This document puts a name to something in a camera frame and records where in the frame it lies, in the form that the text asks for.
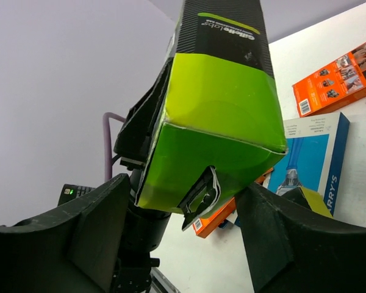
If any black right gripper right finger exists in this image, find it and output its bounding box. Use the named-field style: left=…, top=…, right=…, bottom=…
left=235, top=183, right=366, bottom=292

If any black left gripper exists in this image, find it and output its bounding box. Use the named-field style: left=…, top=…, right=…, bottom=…
left=113, top=63, right=172, bottom=171

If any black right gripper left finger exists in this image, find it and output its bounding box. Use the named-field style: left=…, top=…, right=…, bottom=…
left=0, top=174, right=130, bottom=292

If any black green GilletteLabs box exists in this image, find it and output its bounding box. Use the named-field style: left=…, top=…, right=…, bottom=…
left=135, top=1, right=287, bottom=228

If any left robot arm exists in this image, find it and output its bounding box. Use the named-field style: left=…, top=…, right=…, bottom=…
left=106, top=59, right=172, bottom=292

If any orange styler box left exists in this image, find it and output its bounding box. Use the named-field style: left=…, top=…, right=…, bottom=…
left=192, top=167, right=274, bottom=239

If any orange styler box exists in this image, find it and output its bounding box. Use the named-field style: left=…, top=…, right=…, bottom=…
left=192, top=167, right=274, bottom=239
left=293, top=42, right=366, bottom=117

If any Harry's razor box middle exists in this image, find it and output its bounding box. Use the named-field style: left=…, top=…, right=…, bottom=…
left=264, top=112, right=350, bottom=214

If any orange styler box back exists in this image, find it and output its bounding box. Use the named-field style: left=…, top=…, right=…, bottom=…
left=293, top=42, right=366, bottom=117

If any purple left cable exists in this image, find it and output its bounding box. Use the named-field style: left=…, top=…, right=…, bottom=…
left=102, top=112, right=127, bottom=181

